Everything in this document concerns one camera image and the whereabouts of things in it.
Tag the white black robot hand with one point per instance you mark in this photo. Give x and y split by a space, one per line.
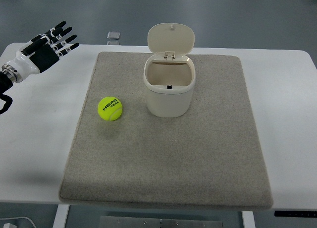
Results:
40 53

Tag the yellow tennis ball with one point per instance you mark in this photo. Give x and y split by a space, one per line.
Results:
110 108

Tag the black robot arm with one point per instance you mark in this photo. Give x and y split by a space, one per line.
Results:
6 82

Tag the small clear floor plate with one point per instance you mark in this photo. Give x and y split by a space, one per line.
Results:
113 35

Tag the beige bin with lid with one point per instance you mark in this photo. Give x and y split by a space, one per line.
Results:
169 74

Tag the white left table leg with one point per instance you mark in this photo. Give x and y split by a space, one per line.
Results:
61 216

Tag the white table leg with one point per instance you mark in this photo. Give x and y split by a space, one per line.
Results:
61 216
248 219

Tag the white power adapter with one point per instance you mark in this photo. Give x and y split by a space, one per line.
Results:
9 225

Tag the grey felt mat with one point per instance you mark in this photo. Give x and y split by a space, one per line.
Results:
210 157

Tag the white right table leg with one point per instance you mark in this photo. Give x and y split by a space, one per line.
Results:
248 219

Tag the black table control panel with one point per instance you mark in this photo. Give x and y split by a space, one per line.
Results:
295 214

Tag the metal base plate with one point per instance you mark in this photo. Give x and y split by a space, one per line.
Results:
133 222

